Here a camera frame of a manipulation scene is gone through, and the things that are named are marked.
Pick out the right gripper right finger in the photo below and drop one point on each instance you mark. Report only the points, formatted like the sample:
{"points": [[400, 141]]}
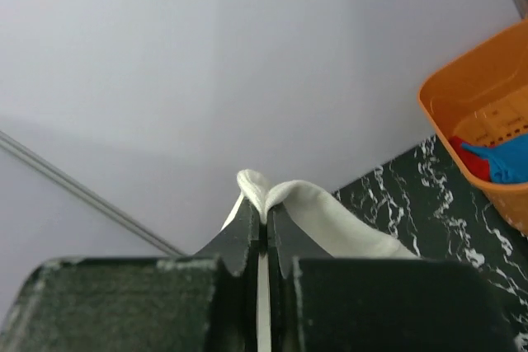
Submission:
{"points": [[322, 303]]}

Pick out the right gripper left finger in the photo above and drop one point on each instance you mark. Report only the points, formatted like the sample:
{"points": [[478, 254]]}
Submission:
{"points": [[203, 302]]}

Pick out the white t shirt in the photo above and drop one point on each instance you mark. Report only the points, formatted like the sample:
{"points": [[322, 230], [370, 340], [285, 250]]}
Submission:
{"points": [[317, 213]]}

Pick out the red t shirt in basket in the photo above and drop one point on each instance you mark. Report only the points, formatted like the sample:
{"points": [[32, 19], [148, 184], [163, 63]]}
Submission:
{"points": [[476, 165]]}

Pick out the blue t shirt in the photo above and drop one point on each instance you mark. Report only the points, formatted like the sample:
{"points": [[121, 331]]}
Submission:
{"points": [[507, 161]]}

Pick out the orange plastic basket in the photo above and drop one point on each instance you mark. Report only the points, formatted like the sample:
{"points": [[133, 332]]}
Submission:
{"points": [[481, 97]]}

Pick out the left corner aluminium post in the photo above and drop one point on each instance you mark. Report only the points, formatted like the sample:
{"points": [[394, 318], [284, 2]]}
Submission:
{"points": [[89, 197]]}

